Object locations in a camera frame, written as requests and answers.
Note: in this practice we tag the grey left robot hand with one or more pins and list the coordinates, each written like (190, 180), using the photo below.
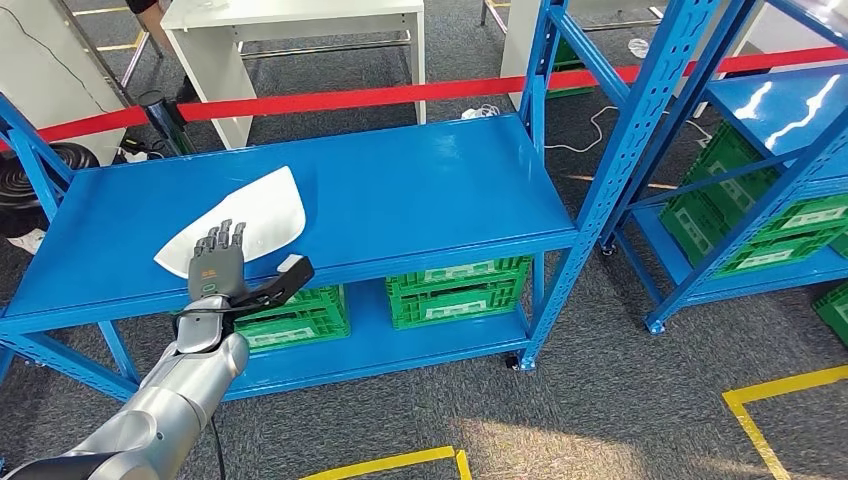
(217, 272)

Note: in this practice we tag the white curved shell part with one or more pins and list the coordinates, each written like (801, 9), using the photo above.
(265, 199)

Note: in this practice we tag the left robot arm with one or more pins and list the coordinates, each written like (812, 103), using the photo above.
(169, 397)

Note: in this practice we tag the blue metal shelf rack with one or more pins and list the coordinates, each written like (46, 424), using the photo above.
(397, 185)
(782, 106)

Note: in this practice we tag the green plastic crate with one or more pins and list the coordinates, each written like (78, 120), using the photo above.
(305, 324)
(457, 301)
(729, 156)
(831, 314)
(689, 228)
(566, 56)

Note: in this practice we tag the short red barrier belt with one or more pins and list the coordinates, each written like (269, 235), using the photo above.
(99, 124)

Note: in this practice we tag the white table with chrome bar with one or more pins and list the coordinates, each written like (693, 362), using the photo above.
(208, 76)

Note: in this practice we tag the black round ribbed base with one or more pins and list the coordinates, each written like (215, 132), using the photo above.
(26, 185)

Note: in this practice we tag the person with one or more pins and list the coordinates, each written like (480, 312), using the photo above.
(156, 36)

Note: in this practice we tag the long red barrier belt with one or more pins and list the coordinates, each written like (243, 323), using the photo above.
(397, 93)

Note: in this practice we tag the pale grey cabinet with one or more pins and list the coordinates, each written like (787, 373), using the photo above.
(46, 73)

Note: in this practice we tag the white power adapter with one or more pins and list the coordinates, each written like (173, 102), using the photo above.
(478, 112)

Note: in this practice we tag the clear crumpled cup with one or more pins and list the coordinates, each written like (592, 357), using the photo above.
(638, 48)

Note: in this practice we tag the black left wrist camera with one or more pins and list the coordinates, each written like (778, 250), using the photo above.
(288, 275)

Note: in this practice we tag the black stanchion post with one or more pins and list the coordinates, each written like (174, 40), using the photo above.
(166, 122)

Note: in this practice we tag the chrome tube frame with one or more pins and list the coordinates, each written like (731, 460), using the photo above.
(136, 61)

